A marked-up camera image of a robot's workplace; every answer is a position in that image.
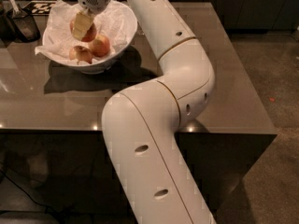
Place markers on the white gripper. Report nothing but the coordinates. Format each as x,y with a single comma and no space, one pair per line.
92,1

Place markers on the red yellow apple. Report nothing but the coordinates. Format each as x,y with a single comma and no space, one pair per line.
100,46
88,37
81,54

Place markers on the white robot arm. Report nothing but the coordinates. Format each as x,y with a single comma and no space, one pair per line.
139,123

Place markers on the white ceramic bowl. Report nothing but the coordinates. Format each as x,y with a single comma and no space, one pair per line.
126,31

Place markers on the white crumpled paper liner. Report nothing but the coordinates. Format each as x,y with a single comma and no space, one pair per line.
57,19

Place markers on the black white patterned card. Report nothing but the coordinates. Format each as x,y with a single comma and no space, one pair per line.
40,8

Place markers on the dark glossy table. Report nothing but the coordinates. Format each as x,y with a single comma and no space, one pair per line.
53,154

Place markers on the black scoop with white handle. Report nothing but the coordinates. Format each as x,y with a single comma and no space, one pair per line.
23,24

